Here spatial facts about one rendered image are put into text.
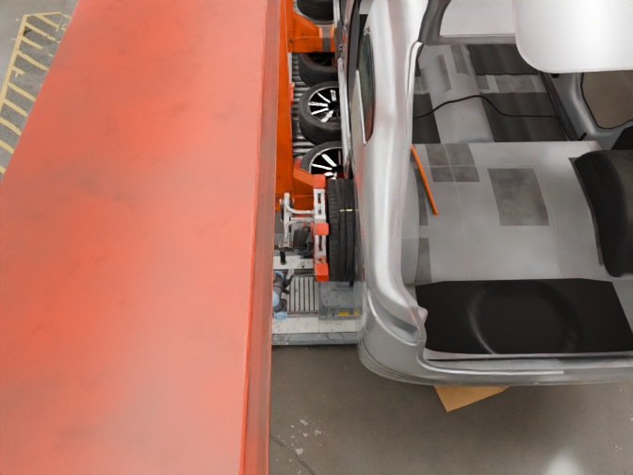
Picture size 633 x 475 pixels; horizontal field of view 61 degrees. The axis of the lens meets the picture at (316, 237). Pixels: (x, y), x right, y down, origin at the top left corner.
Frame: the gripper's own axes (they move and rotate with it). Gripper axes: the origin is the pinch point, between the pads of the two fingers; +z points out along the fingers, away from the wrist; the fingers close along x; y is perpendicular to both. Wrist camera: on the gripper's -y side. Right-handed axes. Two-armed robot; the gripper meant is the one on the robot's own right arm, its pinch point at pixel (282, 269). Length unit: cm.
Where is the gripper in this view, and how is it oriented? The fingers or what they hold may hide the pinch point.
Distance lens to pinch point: 328.9
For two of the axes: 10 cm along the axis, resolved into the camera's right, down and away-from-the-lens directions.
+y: -2.3, -5.9, -7.7
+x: -9.7, 1.7, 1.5
